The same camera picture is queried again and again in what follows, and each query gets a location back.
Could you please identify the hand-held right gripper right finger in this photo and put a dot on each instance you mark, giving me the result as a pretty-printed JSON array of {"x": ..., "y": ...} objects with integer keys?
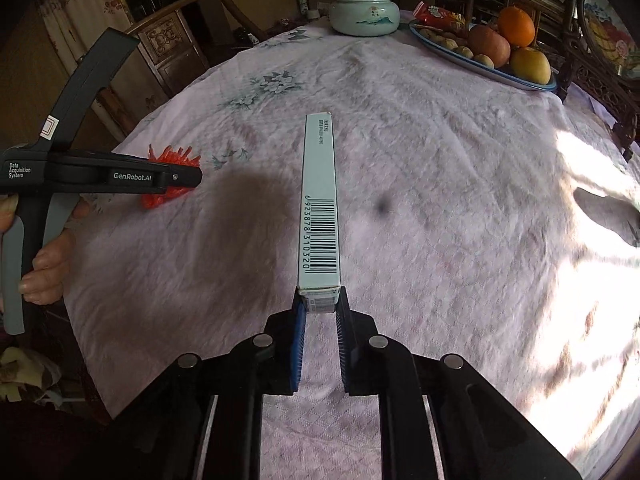
[{"x": 342, "y": 350}]

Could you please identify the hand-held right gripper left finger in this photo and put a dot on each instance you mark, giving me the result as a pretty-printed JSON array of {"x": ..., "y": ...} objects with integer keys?
[{"x": 299, "y": 352}]

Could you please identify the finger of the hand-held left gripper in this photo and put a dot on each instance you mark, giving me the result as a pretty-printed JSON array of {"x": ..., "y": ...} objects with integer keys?
[{"x": 185, "y": 177}]

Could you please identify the white medicine box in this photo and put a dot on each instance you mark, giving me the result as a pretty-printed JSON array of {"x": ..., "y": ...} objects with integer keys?
[{"x": 320, "y": 200}]

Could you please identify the person's left hand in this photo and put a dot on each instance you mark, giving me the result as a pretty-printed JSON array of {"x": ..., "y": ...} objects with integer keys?
[{"x": 52, "y": 265}]

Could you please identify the carved wooden armchair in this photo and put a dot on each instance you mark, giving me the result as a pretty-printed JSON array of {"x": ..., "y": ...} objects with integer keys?
[{"x": 165, "y": 45}]

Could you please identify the floral curtain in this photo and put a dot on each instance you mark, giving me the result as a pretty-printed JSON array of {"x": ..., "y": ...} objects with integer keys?
[{"x": 85, "y": 15}]

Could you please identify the small white cup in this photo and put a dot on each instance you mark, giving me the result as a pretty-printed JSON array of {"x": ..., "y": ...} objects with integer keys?
[{"x": 313, "y": 14}]

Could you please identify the green spray can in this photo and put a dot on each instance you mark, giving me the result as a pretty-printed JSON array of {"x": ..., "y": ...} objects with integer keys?
[{"x": 302, "y": 2}]

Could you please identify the pale green ceramic lidded jar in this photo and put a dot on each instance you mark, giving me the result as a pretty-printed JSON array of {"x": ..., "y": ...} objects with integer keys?
[{"x": 362, "y": 12}]

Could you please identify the pile of walnuts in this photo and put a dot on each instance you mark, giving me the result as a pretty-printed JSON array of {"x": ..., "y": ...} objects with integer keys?
[{"x": 452, "y": 42}]

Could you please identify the red snack packet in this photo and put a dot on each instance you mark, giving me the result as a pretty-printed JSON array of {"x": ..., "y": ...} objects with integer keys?
[{"x": 440, "y": 17}]

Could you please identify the blue rimmed fruit plate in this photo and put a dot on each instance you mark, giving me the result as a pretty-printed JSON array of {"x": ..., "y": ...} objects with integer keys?
[{"x": 500, "y": 76}]

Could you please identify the red apple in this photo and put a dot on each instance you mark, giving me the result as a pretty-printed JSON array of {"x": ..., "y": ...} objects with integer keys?
[{"x": 489, "y": 42}]

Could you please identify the yellow pear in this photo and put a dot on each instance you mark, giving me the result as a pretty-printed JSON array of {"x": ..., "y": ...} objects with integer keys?
[{"x": 530, "y": 65}]

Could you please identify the orange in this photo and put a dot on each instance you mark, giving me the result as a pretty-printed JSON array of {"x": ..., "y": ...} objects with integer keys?
[{"x": 516, "y": 25}]

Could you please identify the round embroidered wooden table screen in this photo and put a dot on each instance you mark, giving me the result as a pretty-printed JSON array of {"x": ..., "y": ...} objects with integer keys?
[{"x": 605, "y": 45}]

